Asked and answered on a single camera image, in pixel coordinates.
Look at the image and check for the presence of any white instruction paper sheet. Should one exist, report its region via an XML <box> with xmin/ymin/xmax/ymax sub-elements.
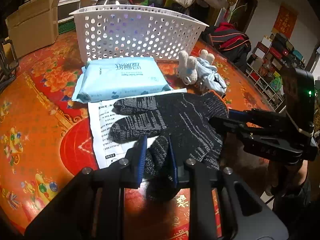
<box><xmin>87</xmin><ymin>87</ymin><xmax>188</xmax><ymax>170</ymax></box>

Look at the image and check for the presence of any black knit glove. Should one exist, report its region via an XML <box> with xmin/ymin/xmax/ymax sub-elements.
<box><xmin>109</xmin><ymin>92</ymin><xmax>228</xmax><ymax>202</ymax></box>

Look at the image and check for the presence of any light blue wet wipes pack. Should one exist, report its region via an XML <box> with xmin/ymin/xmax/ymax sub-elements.
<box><xmin>72</xmin><ymin>57</ymin><xmax>172</xmax><ymax>103</ymax></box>

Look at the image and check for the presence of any white perforated plastic basket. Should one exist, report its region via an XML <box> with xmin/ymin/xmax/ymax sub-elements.
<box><xmin>71</xmin><ymin>4</ymin><xmax>208</xmax><ymax>62</ymax></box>

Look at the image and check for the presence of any white cubby shelf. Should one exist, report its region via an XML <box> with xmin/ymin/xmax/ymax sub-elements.
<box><xmin>245</xmin><ymin>33</ymin><xmax>305</xmax><ymax>113</ymax></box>

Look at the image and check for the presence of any red black striped jacket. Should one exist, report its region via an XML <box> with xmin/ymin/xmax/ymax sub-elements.
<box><xmin>200</xmin><ymin>22</ymin><xmax>251</xmax><ymax>73</ymax></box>

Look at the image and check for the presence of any white plush bunny toy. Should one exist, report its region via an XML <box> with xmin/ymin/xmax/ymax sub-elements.
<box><xmin>177</xmin><ymin>49</ymin><xmax>216</xmax><ymax>86</ymax></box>

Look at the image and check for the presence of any black phone stand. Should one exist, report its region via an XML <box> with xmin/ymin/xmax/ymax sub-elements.
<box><xmin>1</xmin><ymin>38</ymin><xmax>19</xmax><ymax>93</ymax></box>

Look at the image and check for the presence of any brown cardboard box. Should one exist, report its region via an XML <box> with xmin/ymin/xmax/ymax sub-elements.
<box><xmin>5</xmin><ymin>0</ymin><xmax>59</xmax><ymax>58</ymax></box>

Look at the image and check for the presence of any red wall banner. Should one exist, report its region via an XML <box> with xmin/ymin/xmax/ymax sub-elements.
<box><xmin>272</xmin><ymin>3</ymin><xmax>298</xmax><ymax>39</ymax></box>

